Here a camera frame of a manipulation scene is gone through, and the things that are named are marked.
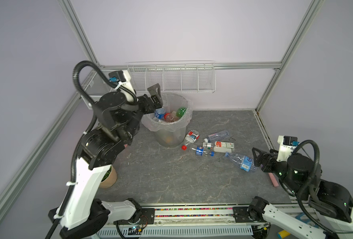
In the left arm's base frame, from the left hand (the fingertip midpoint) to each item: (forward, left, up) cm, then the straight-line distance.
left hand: (151, 91), depth 50 cm
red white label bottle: (+16, -18, -52) cm, 57 cm away
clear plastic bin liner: (+31, -5, -34) cm, 46 cm away
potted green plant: (-13, +28, -44) cm, 54 cm away
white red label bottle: (+5, -35, -50) cm, 61 cm away
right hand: (-14, -42, -21) cm, 49 cm away
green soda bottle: (+18, -11, -29) cm, 36 cm away
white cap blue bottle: (+25, +3, -37) cm, 45 cm away
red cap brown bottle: (+25, -5, -41) cm, 48 cm away
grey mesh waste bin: (+11, -4, -47) cm, 49 cm away
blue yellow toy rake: (-35, -68, -54) cm, 94 cm away
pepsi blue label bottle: (+2, -22, -50) cm, 54 cm away
